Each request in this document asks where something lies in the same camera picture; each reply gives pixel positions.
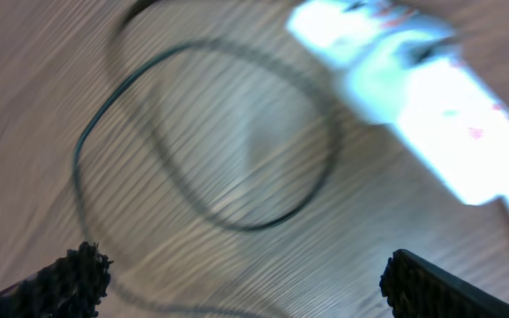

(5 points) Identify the white power strip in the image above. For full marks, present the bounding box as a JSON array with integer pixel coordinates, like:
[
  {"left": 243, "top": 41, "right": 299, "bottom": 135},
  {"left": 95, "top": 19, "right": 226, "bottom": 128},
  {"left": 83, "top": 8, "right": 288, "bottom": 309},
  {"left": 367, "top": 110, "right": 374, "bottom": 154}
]
[{"left": 285, "top": 1, "right": 509, "bottom": 205}]

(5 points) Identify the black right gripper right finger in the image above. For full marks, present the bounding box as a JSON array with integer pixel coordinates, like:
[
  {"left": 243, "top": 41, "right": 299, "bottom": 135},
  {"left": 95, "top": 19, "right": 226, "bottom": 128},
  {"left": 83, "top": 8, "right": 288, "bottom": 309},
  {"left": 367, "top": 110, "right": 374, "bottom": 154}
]
[{"left": 379, "top": 249, "right": 509, "bottom": 318}]

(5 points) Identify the white charger plug adapter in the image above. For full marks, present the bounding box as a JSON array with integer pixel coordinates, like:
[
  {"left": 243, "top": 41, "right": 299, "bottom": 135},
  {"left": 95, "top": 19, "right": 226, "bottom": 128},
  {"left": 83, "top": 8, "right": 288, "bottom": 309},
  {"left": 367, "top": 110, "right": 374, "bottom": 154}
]
[{"left": 333, "top": 28, "right": 457, "bottom": 125}]

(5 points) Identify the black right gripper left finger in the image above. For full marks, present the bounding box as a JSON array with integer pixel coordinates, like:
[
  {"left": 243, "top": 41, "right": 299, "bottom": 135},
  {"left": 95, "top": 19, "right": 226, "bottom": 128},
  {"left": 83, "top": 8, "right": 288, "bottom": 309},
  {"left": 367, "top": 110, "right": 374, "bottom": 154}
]
[{"left": 0, "top": 241, "right": 113, "bottom": 318}]

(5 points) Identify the black USB charger cable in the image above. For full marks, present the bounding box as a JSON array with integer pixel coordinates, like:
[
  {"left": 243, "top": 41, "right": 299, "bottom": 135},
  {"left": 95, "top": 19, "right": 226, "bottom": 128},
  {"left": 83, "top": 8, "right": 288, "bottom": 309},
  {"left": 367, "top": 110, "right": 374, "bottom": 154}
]
[{"left": 71, "top": 0, "right": 459, "bottom": 318}]

